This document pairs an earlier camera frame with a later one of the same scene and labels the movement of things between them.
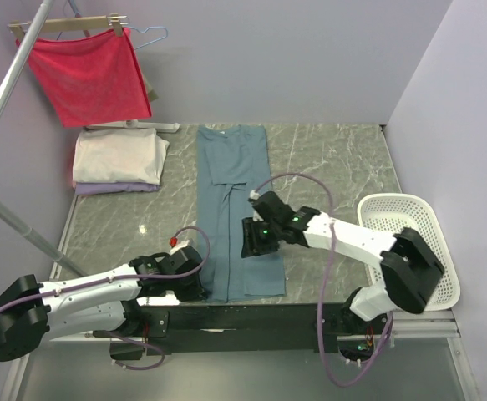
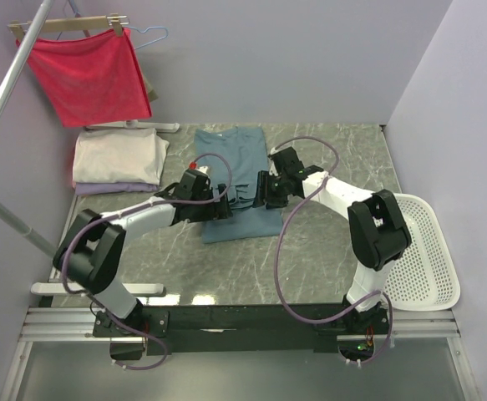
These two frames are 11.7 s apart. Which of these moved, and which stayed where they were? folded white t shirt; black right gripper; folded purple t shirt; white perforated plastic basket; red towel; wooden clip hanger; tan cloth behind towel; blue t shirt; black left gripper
Moved: blue t shirt; black right gripper; black left gripper
Stayed: folded white t shirt; wooden clip hanger; folded purple t shirt; red towel; tan cloth behind towel; white perforated plastic basket
